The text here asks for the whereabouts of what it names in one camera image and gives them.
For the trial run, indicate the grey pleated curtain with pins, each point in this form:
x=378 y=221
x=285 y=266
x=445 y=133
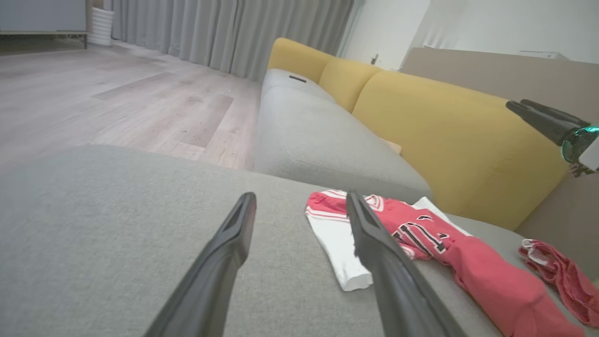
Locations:
x=210 y=32

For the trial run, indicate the red T-shirt with white sleeves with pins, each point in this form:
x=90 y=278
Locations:
x=496 y=285

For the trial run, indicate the red shorts with white stripes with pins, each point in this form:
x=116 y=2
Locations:
x=561 y=276

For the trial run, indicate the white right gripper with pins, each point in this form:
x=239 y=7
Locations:
x=582 y=147

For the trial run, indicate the small black flat object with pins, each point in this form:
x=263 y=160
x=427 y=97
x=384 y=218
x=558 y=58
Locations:
x=297 y=78

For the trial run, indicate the yellow sofa back cushion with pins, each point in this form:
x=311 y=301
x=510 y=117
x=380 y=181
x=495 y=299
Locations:
x=348 y=82
x=299 y=58
x=458 y=150

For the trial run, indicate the dark wall socket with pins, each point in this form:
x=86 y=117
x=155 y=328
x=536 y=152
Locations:
x=374 y=59

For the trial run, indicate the grey wood-framed cabinet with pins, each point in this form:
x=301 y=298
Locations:
x=42 y=14

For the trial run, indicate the grey sofa seat cushion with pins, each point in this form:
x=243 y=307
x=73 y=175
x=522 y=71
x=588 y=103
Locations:
x=318 y=135

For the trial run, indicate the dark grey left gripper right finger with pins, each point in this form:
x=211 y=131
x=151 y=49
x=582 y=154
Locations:
x=398 y=290

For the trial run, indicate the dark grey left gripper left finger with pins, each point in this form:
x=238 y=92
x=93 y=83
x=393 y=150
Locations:
x=210 y=281

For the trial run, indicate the grey sofa ottoman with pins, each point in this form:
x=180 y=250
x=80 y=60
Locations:
x=117 y=224

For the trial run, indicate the beige sofa backboard panel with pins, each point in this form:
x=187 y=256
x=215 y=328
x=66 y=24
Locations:
x=491 y=75

